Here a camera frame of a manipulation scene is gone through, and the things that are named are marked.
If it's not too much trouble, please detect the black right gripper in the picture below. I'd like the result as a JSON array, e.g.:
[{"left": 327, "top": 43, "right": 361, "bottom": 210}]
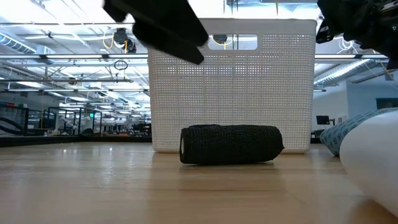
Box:
[{"left": 315, "top": 0, "right": 398, "bottom": 70}]

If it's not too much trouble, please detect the white perforated plastic basket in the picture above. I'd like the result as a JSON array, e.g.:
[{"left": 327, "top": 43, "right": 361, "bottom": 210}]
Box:
[{"left": 147, "top": 18, "right": 318, "bottom": 154}]

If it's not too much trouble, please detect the blue patterned white package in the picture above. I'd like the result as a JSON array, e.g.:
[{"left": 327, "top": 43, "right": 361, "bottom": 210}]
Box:
[{"left": 320, "top": 107, "right": 398, "bottom": 157}]

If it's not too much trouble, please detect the grey horizontal ceiling pipe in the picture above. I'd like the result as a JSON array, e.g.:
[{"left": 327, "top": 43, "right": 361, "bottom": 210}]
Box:
[{"left": 0, "top": 78, "right": 134, "bottom": 84}]

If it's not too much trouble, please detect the black bandage roll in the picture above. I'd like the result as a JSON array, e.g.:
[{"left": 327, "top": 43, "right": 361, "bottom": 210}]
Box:
[{"left": 179, "top": 124, "right": 285, "bottom": 166}]

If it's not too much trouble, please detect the white round plastic bottle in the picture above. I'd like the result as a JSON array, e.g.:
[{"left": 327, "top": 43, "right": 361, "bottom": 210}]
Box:
[{"left": 339, "top": 109, "right": 398, "bottom": 218}]

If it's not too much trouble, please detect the silver ventilation duct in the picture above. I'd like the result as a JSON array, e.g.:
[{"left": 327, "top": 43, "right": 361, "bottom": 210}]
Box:
[{"left": 313, "top": 58, "right": 373, "bottom": 87}]

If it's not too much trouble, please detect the black ceiling cable reel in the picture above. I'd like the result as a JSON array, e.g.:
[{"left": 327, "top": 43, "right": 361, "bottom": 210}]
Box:
[
  {"left": 112, "top": 27, "right": 137, "bottom": 54},
  {"left": 212, "top": 34, "right": 229, "bottom": 45}
]

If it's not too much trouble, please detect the black metal workstation frame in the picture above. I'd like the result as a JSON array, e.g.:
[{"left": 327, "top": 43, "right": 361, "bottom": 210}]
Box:
[
  {"left": 0, "top": 101, "right": 30, "bottom": 136},
  {"left": 46, "top": 106, "right": 103, "bottom": 136}
]

